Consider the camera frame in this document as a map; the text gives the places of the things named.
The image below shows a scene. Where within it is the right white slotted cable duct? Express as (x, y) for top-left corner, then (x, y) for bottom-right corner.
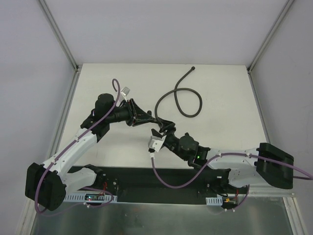
(205, 195), (223, 206)

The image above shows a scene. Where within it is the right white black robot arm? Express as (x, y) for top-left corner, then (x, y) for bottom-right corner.
(148, 118), (294, 193)

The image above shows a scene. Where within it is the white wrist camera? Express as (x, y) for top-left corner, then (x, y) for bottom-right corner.
(119, 87), (130, 102)
(148, 136), (165, 153)

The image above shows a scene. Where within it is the dark grey corrugated hose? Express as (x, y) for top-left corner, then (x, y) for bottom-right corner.
(155, 65), (203, 123)

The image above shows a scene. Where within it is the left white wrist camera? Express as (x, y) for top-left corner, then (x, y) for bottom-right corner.
(119, 87), (130, 102)

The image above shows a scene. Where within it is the left white slotted cable duct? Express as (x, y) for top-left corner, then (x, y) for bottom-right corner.
(64, 192), (117, 203)

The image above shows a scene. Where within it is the aluminium frame post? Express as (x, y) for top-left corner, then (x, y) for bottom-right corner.
(247, 0), (296, 74)
(36, 0), (83, 71)

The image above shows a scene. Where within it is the aluminium front rail profile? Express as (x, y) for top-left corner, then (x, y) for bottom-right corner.
(249, 186), (295, 197)

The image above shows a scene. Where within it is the right aluminium frame post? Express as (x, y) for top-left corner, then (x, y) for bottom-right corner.
(247, 0), (296, 74)

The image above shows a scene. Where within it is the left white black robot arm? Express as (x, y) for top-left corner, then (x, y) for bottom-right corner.
(25, 94), (157, 211)

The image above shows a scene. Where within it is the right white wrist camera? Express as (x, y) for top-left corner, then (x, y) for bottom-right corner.
(148, 136), (165, 153)

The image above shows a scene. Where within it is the left aluminium frame post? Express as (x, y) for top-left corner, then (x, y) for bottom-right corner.
(36, 0), (83, 71)

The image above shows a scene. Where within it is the white slotted cable duct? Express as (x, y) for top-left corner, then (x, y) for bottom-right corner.
(205, 195), (223, 206)
(64, 192), (117, 203)

